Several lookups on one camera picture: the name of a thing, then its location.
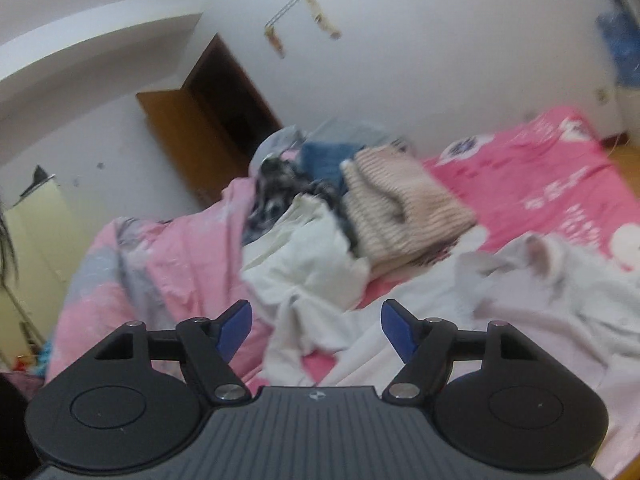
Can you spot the blue denim garment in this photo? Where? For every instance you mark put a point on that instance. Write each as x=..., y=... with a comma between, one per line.
x=325, y=162

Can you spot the pink floral blanket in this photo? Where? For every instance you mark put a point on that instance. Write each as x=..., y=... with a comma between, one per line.
x=525, y=180

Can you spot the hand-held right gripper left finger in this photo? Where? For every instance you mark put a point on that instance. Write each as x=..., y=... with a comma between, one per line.
x=237, y=326

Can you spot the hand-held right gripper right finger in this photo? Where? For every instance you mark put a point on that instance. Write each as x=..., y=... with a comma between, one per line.
x=397, y=331

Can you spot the wall hook rack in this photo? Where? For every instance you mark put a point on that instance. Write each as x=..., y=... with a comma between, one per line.
x=300, y=15

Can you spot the beige checked woolen coat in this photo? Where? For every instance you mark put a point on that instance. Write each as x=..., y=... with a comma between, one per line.
x=400, y=210

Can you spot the blue water jug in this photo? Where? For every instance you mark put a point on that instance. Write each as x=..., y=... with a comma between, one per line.
x=622, y=45

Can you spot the cream wardrobe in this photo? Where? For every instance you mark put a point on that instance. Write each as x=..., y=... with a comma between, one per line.
x=35, y=250

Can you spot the pink grey printed quilt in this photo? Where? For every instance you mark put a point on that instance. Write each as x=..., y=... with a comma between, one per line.
x=165, y=270

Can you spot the white thick garment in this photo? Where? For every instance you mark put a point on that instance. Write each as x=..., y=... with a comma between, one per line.
x=310, y=270

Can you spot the white button shirt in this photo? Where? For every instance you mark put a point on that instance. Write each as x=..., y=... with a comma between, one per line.
x=550, y=310

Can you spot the dark plaid shirt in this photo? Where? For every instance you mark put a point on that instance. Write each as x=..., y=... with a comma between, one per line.
x=272, y=195

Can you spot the pale blue grey cloth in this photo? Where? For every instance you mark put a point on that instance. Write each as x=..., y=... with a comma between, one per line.
x=345, y=132

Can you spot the wooden door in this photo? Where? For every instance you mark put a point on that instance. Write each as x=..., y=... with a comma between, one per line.
x=185, y=140

